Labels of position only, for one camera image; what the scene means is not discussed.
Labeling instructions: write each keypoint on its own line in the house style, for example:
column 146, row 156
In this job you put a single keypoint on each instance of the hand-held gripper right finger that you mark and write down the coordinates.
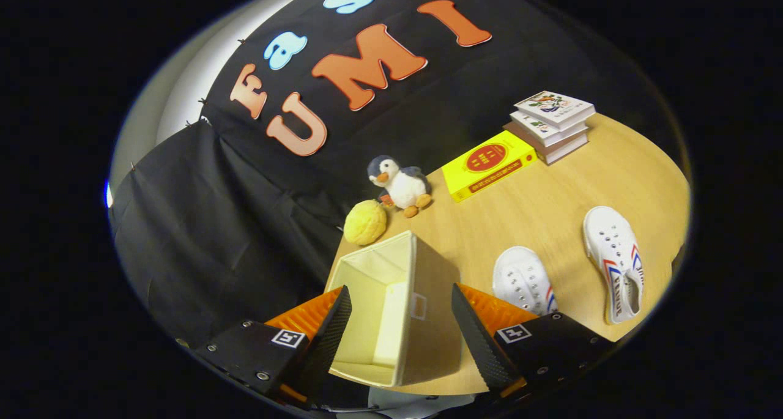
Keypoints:
column 480, row 345

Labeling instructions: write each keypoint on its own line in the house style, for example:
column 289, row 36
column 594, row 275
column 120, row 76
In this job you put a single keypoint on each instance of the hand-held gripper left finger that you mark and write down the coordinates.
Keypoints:
column 324, row 348

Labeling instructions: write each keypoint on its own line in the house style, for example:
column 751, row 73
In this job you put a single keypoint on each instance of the beige fabric storage box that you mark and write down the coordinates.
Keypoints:
column 428, row 321

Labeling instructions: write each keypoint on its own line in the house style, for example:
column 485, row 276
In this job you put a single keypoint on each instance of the white canvas shoe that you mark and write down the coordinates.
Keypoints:
column 520, row 278
column 612, row 248

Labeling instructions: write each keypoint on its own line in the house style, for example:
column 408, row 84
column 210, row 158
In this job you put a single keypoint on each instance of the yellow plush ball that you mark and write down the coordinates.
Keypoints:
column 365, row 223

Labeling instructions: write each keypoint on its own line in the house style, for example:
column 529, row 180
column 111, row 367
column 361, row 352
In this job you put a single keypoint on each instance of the plush penguin toy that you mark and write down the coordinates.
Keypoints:
column 404, row 186

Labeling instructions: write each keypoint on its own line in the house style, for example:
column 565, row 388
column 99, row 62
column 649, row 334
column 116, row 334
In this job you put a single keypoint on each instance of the yellow book with red circle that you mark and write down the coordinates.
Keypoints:
column 486, row 159

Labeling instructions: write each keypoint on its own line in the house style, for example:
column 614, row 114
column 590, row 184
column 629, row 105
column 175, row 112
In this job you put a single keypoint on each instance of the brown cover book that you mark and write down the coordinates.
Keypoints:
column 566, row 151

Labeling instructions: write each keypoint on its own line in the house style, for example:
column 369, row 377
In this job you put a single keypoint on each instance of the white illustrated book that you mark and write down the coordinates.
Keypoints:
column 553, row 106

